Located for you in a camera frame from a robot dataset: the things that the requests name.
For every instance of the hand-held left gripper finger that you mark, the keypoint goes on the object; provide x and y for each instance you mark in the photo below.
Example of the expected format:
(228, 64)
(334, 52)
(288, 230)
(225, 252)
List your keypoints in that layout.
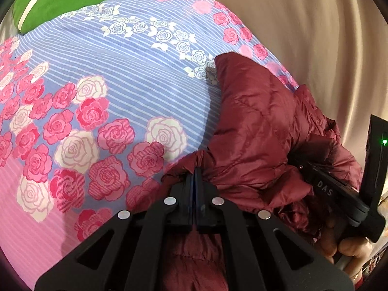
(197, 194)
(192, 194)

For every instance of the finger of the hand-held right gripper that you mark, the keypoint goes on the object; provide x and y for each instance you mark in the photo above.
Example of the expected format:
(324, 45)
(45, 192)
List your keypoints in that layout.
(298, 160)

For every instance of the maroon puffer jacket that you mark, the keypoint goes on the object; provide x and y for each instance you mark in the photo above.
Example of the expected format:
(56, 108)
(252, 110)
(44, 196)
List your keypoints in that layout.
(257, 121)

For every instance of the person's right hand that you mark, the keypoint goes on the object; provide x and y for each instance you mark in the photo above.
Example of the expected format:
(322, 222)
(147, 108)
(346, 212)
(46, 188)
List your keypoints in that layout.
(351, 247)

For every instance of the floral striped bedsheet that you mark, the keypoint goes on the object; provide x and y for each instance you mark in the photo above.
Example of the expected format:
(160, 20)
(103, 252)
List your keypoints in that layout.
(136, 75)

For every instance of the beige curtain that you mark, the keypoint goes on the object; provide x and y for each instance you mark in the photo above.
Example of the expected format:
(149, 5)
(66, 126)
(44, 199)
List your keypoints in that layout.
(303, 21)

